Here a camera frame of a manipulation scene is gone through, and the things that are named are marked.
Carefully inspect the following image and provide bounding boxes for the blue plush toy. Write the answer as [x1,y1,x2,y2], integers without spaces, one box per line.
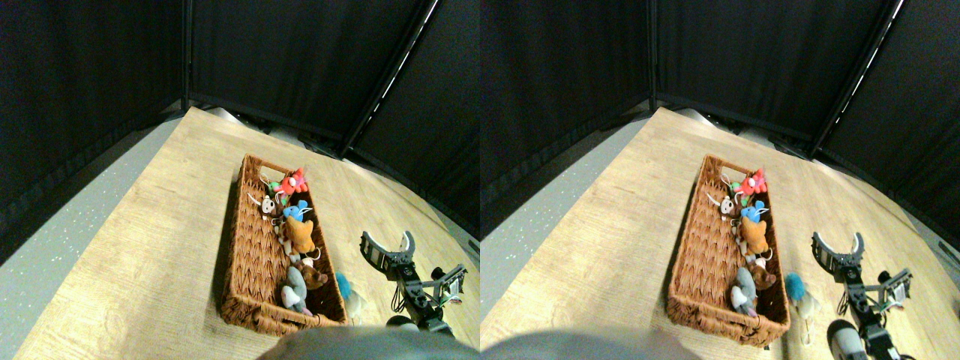
[741,200,770,224]
[283,199,314,224]

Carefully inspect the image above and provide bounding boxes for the red plush toy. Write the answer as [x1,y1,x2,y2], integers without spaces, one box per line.
[277,167,309,198]
[736,168,768,199]

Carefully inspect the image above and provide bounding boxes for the brown white-faced plush toy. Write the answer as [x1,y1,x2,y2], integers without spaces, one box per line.
[247,193,284,220]
[706,193,743,221]

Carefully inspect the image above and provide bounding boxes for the dark brown plush toy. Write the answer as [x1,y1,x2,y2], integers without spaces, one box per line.
[298,259,330,291]
[751,260,779,292]

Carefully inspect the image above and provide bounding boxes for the grey plush toy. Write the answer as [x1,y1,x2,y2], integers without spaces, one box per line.
[281,266,314,317]
[731,267,761,317]

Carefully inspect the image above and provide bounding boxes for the brown wicker basket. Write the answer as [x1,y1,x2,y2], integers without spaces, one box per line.
[667,155,791,348]
[220,154,349,336]

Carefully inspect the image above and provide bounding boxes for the black curtain stand pole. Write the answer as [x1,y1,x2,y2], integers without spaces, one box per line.
[182,0,194,113]
[808,0,906,158]
[648,0,660,113]
[338,0,441,158]

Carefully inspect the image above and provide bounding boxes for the white teal-haired plush toy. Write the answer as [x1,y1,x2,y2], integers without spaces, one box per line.
[784,271,824,332]
[334,271,369,326]

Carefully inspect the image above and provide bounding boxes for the orange plush toy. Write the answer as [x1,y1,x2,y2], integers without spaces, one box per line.
[286,218,317,256]
[741,218,771,257]

